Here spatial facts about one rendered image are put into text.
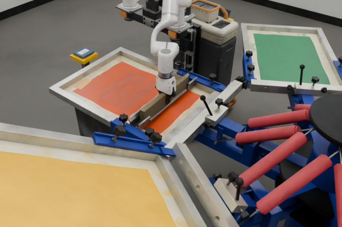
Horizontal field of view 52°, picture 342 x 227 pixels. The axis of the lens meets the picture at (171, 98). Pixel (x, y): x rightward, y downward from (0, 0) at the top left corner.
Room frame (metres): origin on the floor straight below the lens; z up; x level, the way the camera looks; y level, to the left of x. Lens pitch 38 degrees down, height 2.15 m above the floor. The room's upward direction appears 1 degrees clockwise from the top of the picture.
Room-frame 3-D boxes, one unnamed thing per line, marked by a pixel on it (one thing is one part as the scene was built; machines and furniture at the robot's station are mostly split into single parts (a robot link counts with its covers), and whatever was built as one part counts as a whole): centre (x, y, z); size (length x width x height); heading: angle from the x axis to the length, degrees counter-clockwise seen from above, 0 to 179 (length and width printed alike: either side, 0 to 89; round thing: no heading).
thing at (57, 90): (1.57, 0.19, 0.97); 0.79 x 0.58 x 0.04; 54
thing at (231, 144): (1.32, -0.16, 0.89); 1.24 x 0.06 x 0.06; 54
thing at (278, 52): (1.86, -0.75, 1.05); 1.08 x 0.61 x 0.23; 174
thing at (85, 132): (1.44, 0.36, 0.74); 0.46 x 0.04 x 0.42; 54
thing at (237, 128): (1.25, -0.26, 1.02); 0.17 x 0.06 x 0.05; 54
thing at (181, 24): (2.09, -0.04, 1.21); 0.16 x 0.13 x 0.15; 139
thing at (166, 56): (1.49, 0.02, 1.25); 0.15 x 0.10 x 0.11; 175
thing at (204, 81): (1.66, -0.17, 0.97); 0.30 x 0.05 x 0.07; 54
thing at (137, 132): (1.21, 0.16, 0.97); 0.30 x 0.05 x 0.07; 54
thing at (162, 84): (1.45, 0.03, 1.12); 0.10 x 0.08 x 0.11; 54
